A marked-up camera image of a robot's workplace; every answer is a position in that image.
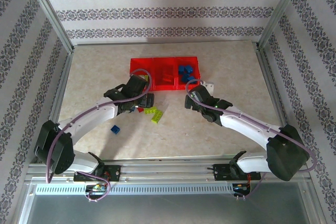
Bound small circuit board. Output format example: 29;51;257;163
86;184;106;192
233;183;250;193

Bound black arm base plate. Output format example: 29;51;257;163
73;165;122;183
213;164;263;182

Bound grey slotted cable duct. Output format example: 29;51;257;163
35;183;235;196

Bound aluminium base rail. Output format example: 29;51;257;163
25;154;312;183

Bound red bin holding blue legos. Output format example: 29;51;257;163
174;56;202;91

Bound aluminium frame post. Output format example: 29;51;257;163
257;0;308;50
23;0;75;53

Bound aluminium table side rail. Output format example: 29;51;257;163
48;47;76;122
255;44;288;127

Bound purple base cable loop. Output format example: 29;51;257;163
76;170;111;202

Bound grey metal sheet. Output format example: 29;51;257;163
15;182;322;224

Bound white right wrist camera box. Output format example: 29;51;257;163
201;80;215;95

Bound dark left wrist camera box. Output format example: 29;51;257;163
140;93;156;108

